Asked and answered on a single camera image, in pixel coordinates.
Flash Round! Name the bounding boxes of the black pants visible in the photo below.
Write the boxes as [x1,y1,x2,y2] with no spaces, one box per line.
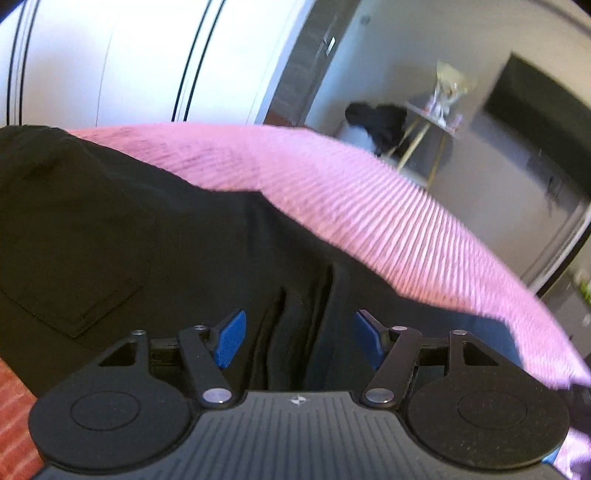
[1,126,519,396]

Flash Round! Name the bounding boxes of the pink ribbed bedspread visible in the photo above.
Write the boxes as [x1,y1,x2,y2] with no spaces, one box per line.
[0,123,591,480]

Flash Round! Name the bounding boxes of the gold leg side table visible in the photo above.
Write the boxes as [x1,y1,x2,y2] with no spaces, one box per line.
[396,102,457,190]

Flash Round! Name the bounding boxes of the black cloth on chair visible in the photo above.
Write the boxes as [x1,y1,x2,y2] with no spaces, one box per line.
[345,102,408,155]

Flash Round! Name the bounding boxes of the wrapped flower bouquet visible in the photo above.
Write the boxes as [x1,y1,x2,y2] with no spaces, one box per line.
[428,60,477,123]

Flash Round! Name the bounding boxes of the white wardrobe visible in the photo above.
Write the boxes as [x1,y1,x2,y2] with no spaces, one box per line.
[1,1,311,129]

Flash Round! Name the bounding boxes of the brown wooden door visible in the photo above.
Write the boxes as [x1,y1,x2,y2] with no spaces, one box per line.
[264,0,360,127]

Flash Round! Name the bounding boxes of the wall mounted black television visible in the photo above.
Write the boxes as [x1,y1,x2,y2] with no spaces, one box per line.
[484,54,590,183]

